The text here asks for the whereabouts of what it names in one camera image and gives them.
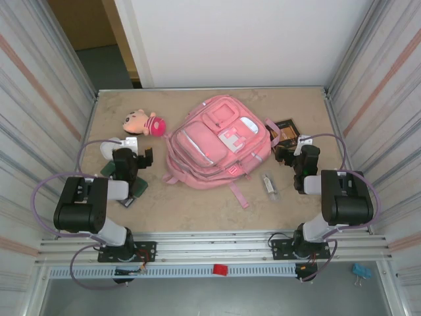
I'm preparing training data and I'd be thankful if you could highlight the brown scroll cover book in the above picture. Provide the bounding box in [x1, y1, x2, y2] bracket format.
[269, 120, 302, 155]

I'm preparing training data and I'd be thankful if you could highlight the green hardcover book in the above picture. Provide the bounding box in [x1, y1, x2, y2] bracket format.
[100, 159, 149, 198]

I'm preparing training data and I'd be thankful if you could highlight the small clear tube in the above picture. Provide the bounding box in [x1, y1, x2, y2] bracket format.
[261, 171, 282, 202]

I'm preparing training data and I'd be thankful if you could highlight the pink plush doll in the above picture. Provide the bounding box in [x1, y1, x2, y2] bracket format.
[121, 108, 168, 138]

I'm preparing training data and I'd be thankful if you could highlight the pink student backpack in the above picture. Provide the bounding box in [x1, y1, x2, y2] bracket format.
[162, 94, 282, 210]

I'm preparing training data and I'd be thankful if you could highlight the white square container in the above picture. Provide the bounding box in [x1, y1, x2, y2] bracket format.
[98, 137, 124, 162]

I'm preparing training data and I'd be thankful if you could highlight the corrugated metal side panel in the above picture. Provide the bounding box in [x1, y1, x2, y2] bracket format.
[324, 0, 421, 297]
[0, 0, 99, 297]

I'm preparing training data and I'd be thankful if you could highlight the black power connector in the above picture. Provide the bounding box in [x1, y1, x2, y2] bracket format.
[114, 265, 148, 276]
[295, 263, 318, 283]

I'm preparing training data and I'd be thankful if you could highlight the blue binder clip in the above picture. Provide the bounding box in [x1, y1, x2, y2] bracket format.
[352, 262, 373, 288]

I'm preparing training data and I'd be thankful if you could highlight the brown wooden door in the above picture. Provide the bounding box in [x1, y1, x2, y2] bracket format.
[47, 0, 139, 90]

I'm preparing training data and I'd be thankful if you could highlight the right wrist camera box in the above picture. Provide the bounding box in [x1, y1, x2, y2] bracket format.
[293, 134, 314, 155]

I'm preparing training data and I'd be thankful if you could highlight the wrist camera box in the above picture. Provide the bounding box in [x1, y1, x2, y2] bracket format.
[293, 134, 314, 155]
[114, 137, 138, 154]

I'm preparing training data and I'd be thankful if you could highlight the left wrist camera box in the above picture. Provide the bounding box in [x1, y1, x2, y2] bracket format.
[114, 137, 138, 154]

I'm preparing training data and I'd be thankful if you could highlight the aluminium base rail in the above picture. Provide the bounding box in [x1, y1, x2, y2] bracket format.
[34, 230, 394, 266]

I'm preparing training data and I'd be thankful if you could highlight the white slotted cable duct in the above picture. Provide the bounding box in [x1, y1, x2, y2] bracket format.
[48, 265, 299, 280]

